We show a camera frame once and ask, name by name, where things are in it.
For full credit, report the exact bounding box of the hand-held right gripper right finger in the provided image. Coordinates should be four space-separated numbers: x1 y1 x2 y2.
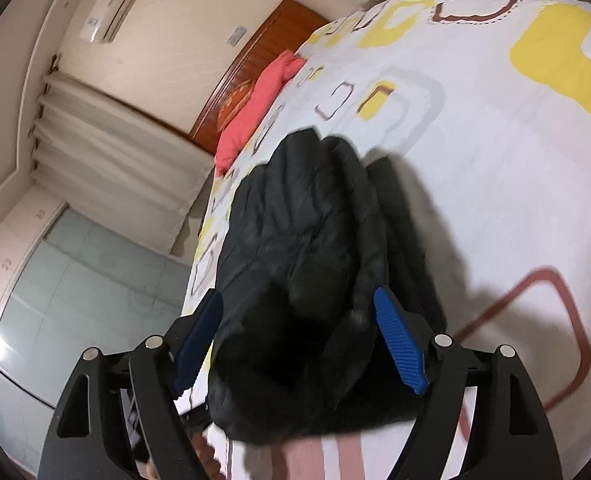
373 286 564 480

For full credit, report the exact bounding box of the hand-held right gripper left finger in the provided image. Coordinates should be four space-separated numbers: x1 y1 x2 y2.
38 290 225 480

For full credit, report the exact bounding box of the black puffer jacket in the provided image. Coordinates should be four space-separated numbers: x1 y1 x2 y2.
206 129 449 445

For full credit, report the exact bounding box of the person's left hand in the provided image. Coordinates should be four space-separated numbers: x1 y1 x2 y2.
192 432 224 480

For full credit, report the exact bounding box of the wardrobe with glass doors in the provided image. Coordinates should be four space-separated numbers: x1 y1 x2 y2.
0 185 211 480

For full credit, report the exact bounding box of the cream curtain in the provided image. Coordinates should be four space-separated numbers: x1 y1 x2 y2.
30 72 217 261

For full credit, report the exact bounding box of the white patterned bedsheet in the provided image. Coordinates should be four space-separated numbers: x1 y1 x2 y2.
182 0 591 480

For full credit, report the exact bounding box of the orange cushion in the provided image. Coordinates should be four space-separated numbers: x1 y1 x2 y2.
218 80 256 132

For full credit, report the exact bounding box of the pink quilted pillow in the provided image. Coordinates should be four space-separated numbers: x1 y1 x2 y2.
214 51 306 176

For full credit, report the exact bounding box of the wooden headboard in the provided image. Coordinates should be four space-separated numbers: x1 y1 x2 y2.
189 0 331 156

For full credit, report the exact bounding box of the white air conditioner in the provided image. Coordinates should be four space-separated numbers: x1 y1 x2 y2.
81 0 160 44

